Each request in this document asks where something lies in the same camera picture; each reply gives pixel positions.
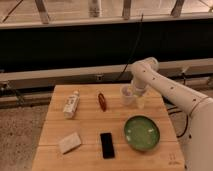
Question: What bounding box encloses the white plastic bottle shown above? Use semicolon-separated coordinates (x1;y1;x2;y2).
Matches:
63;91;80;119

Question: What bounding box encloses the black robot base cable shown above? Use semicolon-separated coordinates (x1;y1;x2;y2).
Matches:
166;105;190;139

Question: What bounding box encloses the beige sponge block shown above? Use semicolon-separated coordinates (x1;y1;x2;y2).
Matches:
59;132;82;154

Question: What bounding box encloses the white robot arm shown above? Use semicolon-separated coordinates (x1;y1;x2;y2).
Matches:
131;57;213;171

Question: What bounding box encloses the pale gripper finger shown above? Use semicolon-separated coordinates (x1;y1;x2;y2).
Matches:
136;96;145;109

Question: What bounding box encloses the black rectangular block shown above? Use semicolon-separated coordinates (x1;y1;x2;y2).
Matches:
100;133;115;159

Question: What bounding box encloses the black hanging cable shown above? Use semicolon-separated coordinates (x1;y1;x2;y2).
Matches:
114;13;144;82

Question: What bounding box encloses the red-brown elongated object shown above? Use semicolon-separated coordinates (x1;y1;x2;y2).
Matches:
98;93;107;111

